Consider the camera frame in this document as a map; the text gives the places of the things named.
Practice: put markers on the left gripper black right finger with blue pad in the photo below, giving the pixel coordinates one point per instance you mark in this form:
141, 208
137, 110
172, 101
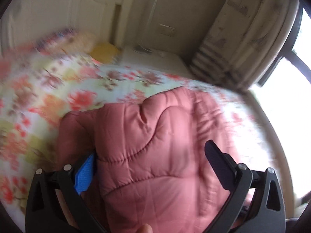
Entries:
255, 202

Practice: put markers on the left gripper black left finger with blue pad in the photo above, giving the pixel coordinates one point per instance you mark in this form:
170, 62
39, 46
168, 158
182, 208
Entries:
55, 203

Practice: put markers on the floral quilt with pink underside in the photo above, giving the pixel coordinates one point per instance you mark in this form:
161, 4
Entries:
148, 129

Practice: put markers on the red blue patterned pillow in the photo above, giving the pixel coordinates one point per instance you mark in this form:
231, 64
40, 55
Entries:
54, 38

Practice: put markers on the yellow bed sheet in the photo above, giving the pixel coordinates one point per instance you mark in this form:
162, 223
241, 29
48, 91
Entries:
105, 53

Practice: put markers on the beige lace pillow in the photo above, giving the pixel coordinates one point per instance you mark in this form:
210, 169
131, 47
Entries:
82, 42

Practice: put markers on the white bedside table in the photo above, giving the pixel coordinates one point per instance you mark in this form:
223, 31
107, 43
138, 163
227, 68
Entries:
166, 62

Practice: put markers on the beige patterned curtain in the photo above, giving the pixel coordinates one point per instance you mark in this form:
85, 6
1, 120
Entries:
245, 38

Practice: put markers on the white wooden headboard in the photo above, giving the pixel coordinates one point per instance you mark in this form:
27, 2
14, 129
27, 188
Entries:
28, 20

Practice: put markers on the dark window frame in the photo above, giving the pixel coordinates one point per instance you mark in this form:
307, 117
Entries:
287, 52

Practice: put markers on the wall socket plate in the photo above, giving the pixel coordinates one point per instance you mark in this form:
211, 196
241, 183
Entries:
166, 30

